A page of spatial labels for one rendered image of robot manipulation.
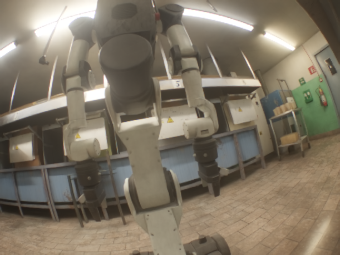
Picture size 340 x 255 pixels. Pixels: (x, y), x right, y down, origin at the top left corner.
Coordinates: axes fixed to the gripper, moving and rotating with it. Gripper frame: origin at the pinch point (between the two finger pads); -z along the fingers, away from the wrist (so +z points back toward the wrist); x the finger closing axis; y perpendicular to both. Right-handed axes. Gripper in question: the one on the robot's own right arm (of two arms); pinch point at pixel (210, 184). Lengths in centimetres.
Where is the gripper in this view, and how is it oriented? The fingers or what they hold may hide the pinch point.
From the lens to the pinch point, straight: 57.5
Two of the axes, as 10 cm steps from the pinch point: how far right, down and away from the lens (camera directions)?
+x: -1.8, 0.3, 9.8
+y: -9.7, 1.8, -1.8
